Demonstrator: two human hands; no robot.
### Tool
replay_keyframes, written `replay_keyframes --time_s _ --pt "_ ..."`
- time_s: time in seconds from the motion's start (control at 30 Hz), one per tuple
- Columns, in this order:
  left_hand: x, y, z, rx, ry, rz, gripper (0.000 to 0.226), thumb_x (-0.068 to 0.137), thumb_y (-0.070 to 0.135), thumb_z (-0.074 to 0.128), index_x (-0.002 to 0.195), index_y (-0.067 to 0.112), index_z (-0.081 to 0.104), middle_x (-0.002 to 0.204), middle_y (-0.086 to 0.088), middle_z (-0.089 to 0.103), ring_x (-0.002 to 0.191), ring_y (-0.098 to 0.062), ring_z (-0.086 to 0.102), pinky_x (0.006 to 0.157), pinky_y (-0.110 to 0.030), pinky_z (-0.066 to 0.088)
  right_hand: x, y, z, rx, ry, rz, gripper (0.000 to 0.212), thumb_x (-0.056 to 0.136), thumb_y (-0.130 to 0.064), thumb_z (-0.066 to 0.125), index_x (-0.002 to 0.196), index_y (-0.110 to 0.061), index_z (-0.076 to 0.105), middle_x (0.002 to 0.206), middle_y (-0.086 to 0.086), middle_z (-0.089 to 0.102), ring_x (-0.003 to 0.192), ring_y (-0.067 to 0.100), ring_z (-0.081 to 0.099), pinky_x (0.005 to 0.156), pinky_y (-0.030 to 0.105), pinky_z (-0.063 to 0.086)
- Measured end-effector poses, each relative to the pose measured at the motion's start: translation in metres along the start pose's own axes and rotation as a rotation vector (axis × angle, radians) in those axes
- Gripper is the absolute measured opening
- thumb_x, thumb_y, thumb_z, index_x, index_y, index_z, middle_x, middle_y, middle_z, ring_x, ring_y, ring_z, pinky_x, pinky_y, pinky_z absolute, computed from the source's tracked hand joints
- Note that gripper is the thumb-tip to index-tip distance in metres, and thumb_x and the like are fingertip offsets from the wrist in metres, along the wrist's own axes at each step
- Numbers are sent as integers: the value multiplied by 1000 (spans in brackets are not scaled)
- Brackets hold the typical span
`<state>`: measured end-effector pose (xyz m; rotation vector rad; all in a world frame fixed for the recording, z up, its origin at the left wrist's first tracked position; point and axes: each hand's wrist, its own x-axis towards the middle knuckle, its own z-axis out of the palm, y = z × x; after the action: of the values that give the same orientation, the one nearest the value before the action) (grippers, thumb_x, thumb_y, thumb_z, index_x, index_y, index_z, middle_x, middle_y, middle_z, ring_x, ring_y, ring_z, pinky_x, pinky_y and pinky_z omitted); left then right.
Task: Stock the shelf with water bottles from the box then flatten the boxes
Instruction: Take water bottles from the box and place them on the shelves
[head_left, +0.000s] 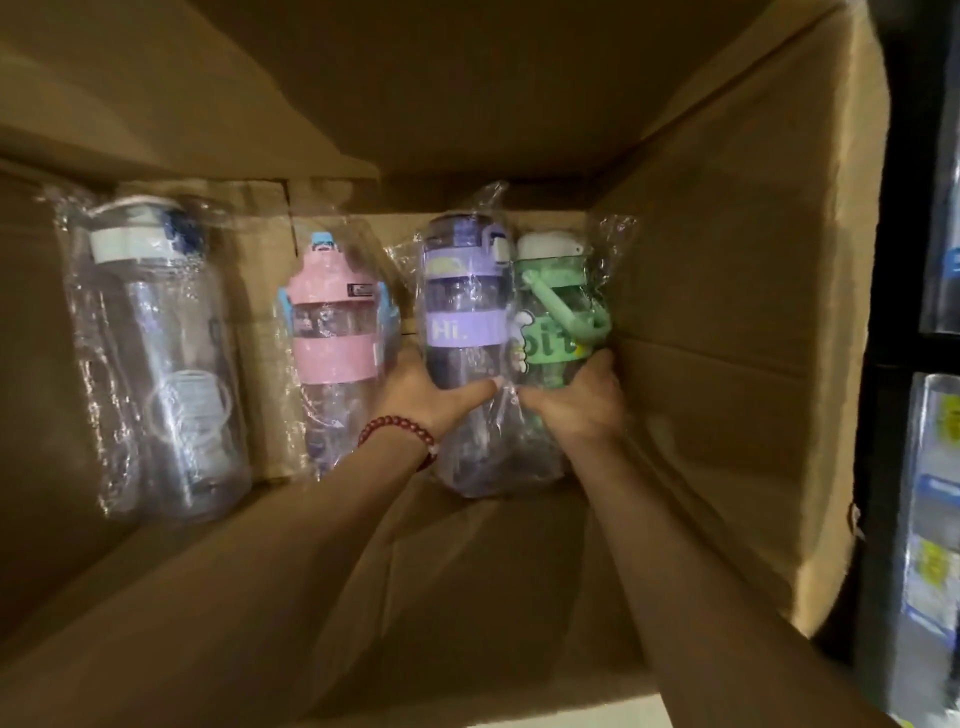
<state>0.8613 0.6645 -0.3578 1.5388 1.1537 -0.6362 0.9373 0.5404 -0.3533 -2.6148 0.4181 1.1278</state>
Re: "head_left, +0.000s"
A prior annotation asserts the person's right hand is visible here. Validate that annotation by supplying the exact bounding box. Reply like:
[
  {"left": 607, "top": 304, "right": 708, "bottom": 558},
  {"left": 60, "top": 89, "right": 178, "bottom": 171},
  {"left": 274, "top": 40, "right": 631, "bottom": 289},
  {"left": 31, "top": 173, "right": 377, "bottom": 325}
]
[{"left": 513, "top": 350, "right": 631, "bottom": 451}]

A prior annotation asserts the person's left hand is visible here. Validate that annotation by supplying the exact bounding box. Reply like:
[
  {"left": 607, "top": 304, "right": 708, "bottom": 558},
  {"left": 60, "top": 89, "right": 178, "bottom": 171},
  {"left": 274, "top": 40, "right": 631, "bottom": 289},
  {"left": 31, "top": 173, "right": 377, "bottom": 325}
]
[{"left": 378, "top": 348, "right": 502, "bottom": 451}]

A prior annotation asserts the green strap bottle white cap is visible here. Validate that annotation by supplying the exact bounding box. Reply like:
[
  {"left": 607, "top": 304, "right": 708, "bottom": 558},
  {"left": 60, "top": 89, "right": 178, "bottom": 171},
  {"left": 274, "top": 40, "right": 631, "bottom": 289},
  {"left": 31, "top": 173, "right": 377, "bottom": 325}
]
[{"left": 509, "top": 213, "right": 639, "bottom": 489}]

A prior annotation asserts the purple Hi bottle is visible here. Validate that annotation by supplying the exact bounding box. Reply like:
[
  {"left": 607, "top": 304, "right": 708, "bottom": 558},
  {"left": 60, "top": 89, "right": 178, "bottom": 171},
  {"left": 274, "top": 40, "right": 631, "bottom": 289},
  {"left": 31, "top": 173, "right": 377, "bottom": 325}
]
[{"left": 389, "top": 183, "right": 526, "bottom": 500}]

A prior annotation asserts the pink bottle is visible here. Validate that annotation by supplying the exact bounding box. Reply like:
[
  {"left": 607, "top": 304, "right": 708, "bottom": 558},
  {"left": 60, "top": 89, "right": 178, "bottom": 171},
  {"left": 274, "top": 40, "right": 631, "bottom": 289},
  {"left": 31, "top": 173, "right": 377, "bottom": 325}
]
[{"left": 273, "top": 230, "right": 403, "bottom": 481}]

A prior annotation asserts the brown cardboard box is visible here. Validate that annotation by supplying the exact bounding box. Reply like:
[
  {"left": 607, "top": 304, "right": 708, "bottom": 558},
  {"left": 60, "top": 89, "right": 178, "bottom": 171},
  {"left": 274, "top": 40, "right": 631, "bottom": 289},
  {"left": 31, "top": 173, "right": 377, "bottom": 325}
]
[{"left": 0, "top": 0, "right": 894, "bottom": 728}]

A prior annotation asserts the clear bottle blue button lid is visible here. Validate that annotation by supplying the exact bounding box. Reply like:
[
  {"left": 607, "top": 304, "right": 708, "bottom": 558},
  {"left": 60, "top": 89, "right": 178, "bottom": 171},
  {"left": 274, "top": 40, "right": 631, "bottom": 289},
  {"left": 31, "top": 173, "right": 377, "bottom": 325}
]
[{"left": 37, "top": 183, "right": 253, "bottom": 524}]

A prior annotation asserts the black metal store shelving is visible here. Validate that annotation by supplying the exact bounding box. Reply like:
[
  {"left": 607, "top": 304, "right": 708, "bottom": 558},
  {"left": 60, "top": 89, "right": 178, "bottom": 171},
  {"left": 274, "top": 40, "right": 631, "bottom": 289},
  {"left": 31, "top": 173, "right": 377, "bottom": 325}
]
[{"left": 847, "top": 0, "right": 960, "bottom": 728}]

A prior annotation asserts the person's right forearm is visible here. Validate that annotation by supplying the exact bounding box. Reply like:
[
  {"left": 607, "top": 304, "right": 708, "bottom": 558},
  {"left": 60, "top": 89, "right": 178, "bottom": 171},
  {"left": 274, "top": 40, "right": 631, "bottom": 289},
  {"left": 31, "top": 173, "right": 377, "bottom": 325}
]
[{"left": 569, "top": 438, "right": 901, "bottom": 728}]

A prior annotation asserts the person's left forearm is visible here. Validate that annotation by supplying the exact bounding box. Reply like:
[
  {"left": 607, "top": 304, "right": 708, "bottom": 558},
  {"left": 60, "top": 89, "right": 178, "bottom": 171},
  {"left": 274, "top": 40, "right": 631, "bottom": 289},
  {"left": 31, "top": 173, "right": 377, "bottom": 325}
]
[{"left": 0, "top": 442, "right": 429, "bottom": 728}]

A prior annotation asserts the red bead bracelet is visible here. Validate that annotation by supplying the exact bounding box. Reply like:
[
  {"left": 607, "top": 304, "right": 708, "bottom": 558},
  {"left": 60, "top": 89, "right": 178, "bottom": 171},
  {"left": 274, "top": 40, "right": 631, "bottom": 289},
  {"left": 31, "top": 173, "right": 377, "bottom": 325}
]
[{"left": 358, "top": 414, "right": 440, "bottom": 474}]

